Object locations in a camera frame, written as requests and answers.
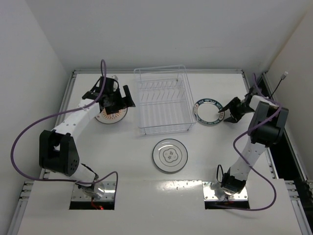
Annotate orange sunburst plate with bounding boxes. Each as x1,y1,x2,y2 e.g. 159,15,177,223
95,108,128,124

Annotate dark green rimmed plate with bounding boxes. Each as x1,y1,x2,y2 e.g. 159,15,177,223
194,98,225,126

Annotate white plate flower outline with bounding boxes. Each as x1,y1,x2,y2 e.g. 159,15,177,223
152,139,188,174

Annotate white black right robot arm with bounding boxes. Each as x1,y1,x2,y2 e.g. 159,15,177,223
219,94,289,195

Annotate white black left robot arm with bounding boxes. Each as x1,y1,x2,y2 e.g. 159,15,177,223
39,76,135,199

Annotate white wire dish rack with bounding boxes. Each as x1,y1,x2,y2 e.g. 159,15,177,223
134,65,197,135

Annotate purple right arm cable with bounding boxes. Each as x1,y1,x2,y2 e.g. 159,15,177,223
215,72,283,212

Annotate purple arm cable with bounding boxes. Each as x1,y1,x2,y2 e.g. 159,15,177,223
11,59,118,194
215,72,283,212

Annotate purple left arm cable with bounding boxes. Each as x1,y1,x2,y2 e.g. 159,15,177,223
11,59,118,194

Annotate black cable white plug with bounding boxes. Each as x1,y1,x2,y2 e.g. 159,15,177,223
270,71,288,98

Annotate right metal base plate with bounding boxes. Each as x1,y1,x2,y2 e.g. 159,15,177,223
202,181,248,202

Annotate metal base plate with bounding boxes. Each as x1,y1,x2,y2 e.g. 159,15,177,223
71,181,116,202
202,181,248,202

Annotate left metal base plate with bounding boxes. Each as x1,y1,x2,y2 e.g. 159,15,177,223
71,181,116,202

